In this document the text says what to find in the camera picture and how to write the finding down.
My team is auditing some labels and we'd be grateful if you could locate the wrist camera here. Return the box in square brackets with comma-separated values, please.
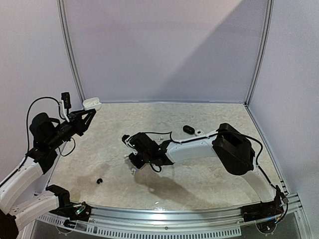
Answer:
[58, 92, 71, 122]
[122, 134, 135, 150]

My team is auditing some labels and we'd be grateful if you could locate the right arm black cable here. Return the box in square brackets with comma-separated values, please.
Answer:
[139, 131, 290, 220]

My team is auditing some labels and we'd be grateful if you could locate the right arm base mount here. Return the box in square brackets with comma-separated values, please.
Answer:
[240, 200, 287, 222]

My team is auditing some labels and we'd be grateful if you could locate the small white charging case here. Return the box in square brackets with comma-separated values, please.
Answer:
[194, 129, 204, 136]

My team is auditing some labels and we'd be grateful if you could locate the aluminium front rail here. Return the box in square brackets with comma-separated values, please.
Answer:
[23, 194, 312, 239]

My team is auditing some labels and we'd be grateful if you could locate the left aluminium frame post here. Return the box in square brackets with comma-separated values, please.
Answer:
[57, 0, 85, 102]

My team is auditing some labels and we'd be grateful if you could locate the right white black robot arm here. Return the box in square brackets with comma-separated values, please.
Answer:
[122, 123, 288, 217]

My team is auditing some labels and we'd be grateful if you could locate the white oval charging case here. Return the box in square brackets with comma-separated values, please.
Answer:
[82, 97, 102, 111]

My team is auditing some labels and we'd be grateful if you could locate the aluminium frame post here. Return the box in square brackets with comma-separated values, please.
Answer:
[57, 0, 85, 102]
[244, 0, 274, 108]

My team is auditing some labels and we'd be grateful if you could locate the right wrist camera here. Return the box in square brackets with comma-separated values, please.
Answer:
[122, 134, 135, 150]

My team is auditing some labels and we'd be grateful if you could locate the right aluminium frame post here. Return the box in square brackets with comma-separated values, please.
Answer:
[244, 0, 274, 108]

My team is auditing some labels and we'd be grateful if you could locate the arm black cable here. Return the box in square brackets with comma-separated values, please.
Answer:
[139, 131, 290, 220]
[18, 96, 77, 170]

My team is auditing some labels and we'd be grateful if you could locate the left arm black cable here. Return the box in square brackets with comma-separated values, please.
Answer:
[18, 96, 77, 170]

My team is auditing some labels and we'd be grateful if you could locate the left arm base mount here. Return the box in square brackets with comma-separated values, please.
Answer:
[50, 202, 92, 222]

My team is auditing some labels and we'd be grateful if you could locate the black charging case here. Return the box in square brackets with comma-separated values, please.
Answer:
[182, 125, 195, 135]

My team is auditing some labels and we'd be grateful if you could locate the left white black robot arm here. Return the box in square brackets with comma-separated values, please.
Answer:
[0, 109, 96, 239]

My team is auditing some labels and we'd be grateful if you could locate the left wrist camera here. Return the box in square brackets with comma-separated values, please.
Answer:
[58, 92, 71, 122]

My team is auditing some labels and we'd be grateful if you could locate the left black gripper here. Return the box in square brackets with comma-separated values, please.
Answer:
[46, 108, 95, 149]

